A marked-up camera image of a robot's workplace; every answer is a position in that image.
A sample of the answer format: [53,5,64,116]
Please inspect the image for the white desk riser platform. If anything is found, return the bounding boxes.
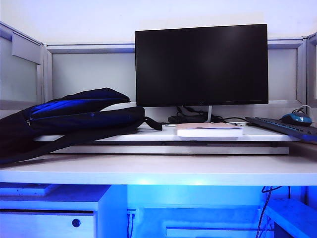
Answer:
[33,123,302,155]

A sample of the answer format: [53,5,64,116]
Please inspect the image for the hanging cables under desk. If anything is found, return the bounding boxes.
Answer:
[256,185,291,238]

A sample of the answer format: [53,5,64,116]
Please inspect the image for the blue and black mouse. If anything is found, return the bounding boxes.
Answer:
[280,113,314,127]

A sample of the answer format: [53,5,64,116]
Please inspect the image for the dark blue fabric backpack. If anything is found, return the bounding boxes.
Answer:
[0,87,164,165]

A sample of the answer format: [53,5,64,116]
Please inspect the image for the white drawer cabinet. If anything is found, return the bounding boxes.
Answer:
[0,184,128,238]

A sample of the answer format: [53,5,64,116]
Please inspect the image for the grey mouse cable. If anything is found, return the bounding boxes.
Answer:
[291,104,312,116]

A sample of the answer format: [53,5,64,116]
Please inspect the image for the black flat computer monitor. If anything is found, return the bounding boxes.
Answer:
[134,23,269,107]

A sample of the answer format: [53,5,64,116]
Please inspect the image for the white side shelf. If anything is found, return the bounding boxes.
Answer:
[264,197,317,238]

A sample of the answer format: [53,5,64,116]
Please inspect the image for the black desk cable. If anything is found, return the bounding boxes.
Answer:
[212,116,249,124]

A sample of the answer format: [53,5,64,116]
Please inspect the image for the white board on cabinet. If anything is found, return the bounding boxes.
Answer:
[0,182,60,197]

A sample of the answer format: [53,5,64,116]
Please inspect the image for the white box under desk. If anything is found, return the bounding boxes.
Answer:
[165,226,275,238]

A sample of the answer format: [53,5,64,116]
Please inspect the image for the black power adapter with cables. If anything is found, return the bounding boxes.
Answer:
[167,106,209,124]

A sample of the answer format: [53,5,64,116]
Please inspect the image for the pink cover white book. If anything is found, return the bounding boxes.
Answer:
[175,123,244,138]

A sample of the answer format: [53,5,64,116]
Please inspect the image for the small white flat device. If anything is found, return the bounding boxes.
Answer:
[227,120,250,127]

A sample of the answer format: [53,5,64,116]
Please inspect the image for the black computer keyboard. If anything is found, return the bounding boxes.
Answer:
[245,116,317,143]

